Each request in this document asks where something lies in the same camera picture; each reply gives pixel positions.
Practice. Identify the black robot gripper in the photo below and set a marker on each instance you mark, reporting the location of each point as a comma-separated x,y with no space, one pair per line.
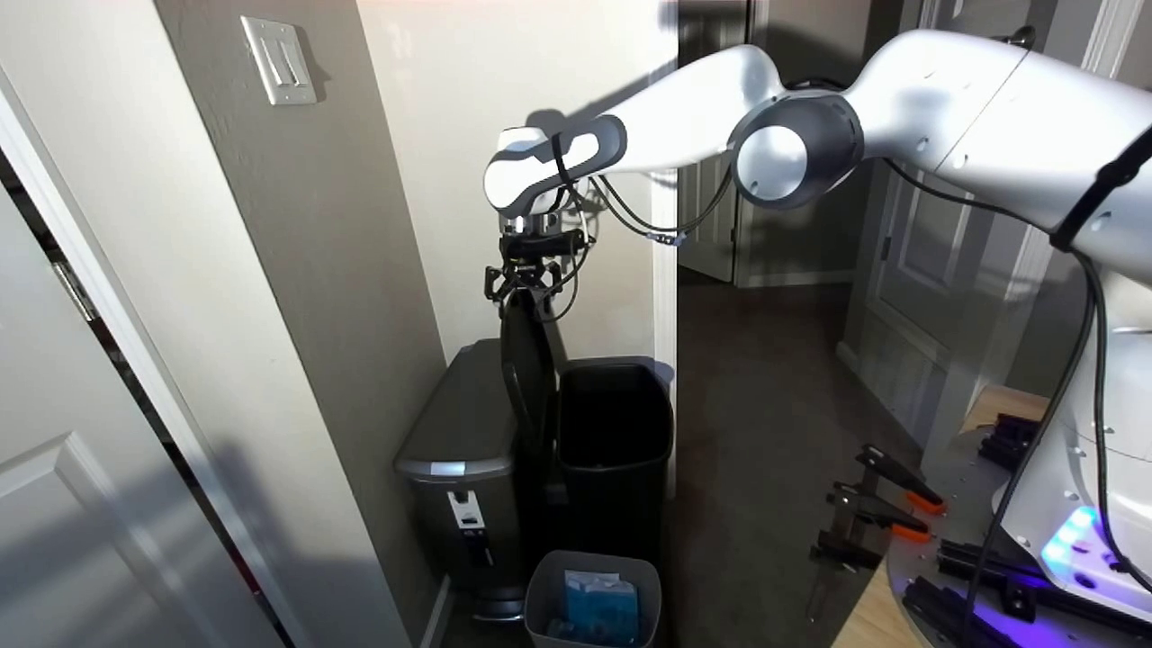
533,261

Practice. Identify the black trash bin lid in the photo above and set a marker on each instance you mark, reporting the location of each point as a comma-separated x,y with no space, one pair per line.
530,380

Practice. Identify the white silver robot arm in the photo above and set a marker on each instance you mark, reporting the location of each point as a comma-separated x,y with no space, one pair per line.
1038,138

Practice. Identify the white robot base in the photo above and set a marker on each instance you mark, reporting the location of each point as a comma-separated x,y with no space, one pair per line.
1082,505

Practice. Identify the black open trash bin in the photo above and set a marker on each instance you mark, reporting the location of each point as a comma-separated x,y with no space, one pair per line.
612,446

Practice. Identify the white closet door background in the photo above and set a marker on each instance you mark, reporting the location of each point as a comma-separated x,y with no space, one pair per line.
708,208

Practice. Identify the grey step trash can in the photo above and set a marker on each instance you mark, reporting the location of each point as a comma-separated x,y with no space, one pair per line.
458,460

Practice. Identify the small grey wastebasket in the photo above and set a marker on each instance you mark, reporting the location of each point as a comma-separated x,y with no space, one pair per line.
543,616

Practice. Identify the blue package in wastebasket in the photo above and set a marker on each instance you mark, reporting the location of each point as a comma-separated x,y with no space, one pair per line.
600,606

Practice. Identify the black orange bar clamp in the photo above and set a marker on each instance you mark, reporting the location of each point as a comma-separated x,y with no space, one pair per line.
878,512
899,474

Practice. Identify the grey panel door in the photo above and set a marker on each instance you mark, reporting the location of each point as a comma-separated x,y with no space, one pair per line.
939,292

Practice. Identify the white door left foreground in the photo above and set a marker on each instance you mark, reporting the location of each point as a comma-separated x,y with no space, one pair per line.
107,537

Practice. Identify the black clamp on table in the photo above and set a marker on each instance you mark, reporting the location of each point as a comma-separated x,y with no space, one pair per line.
956,616

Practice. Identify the white wall light switch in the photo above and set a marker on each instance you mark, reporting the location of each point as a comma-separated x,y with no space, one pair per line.
279,57

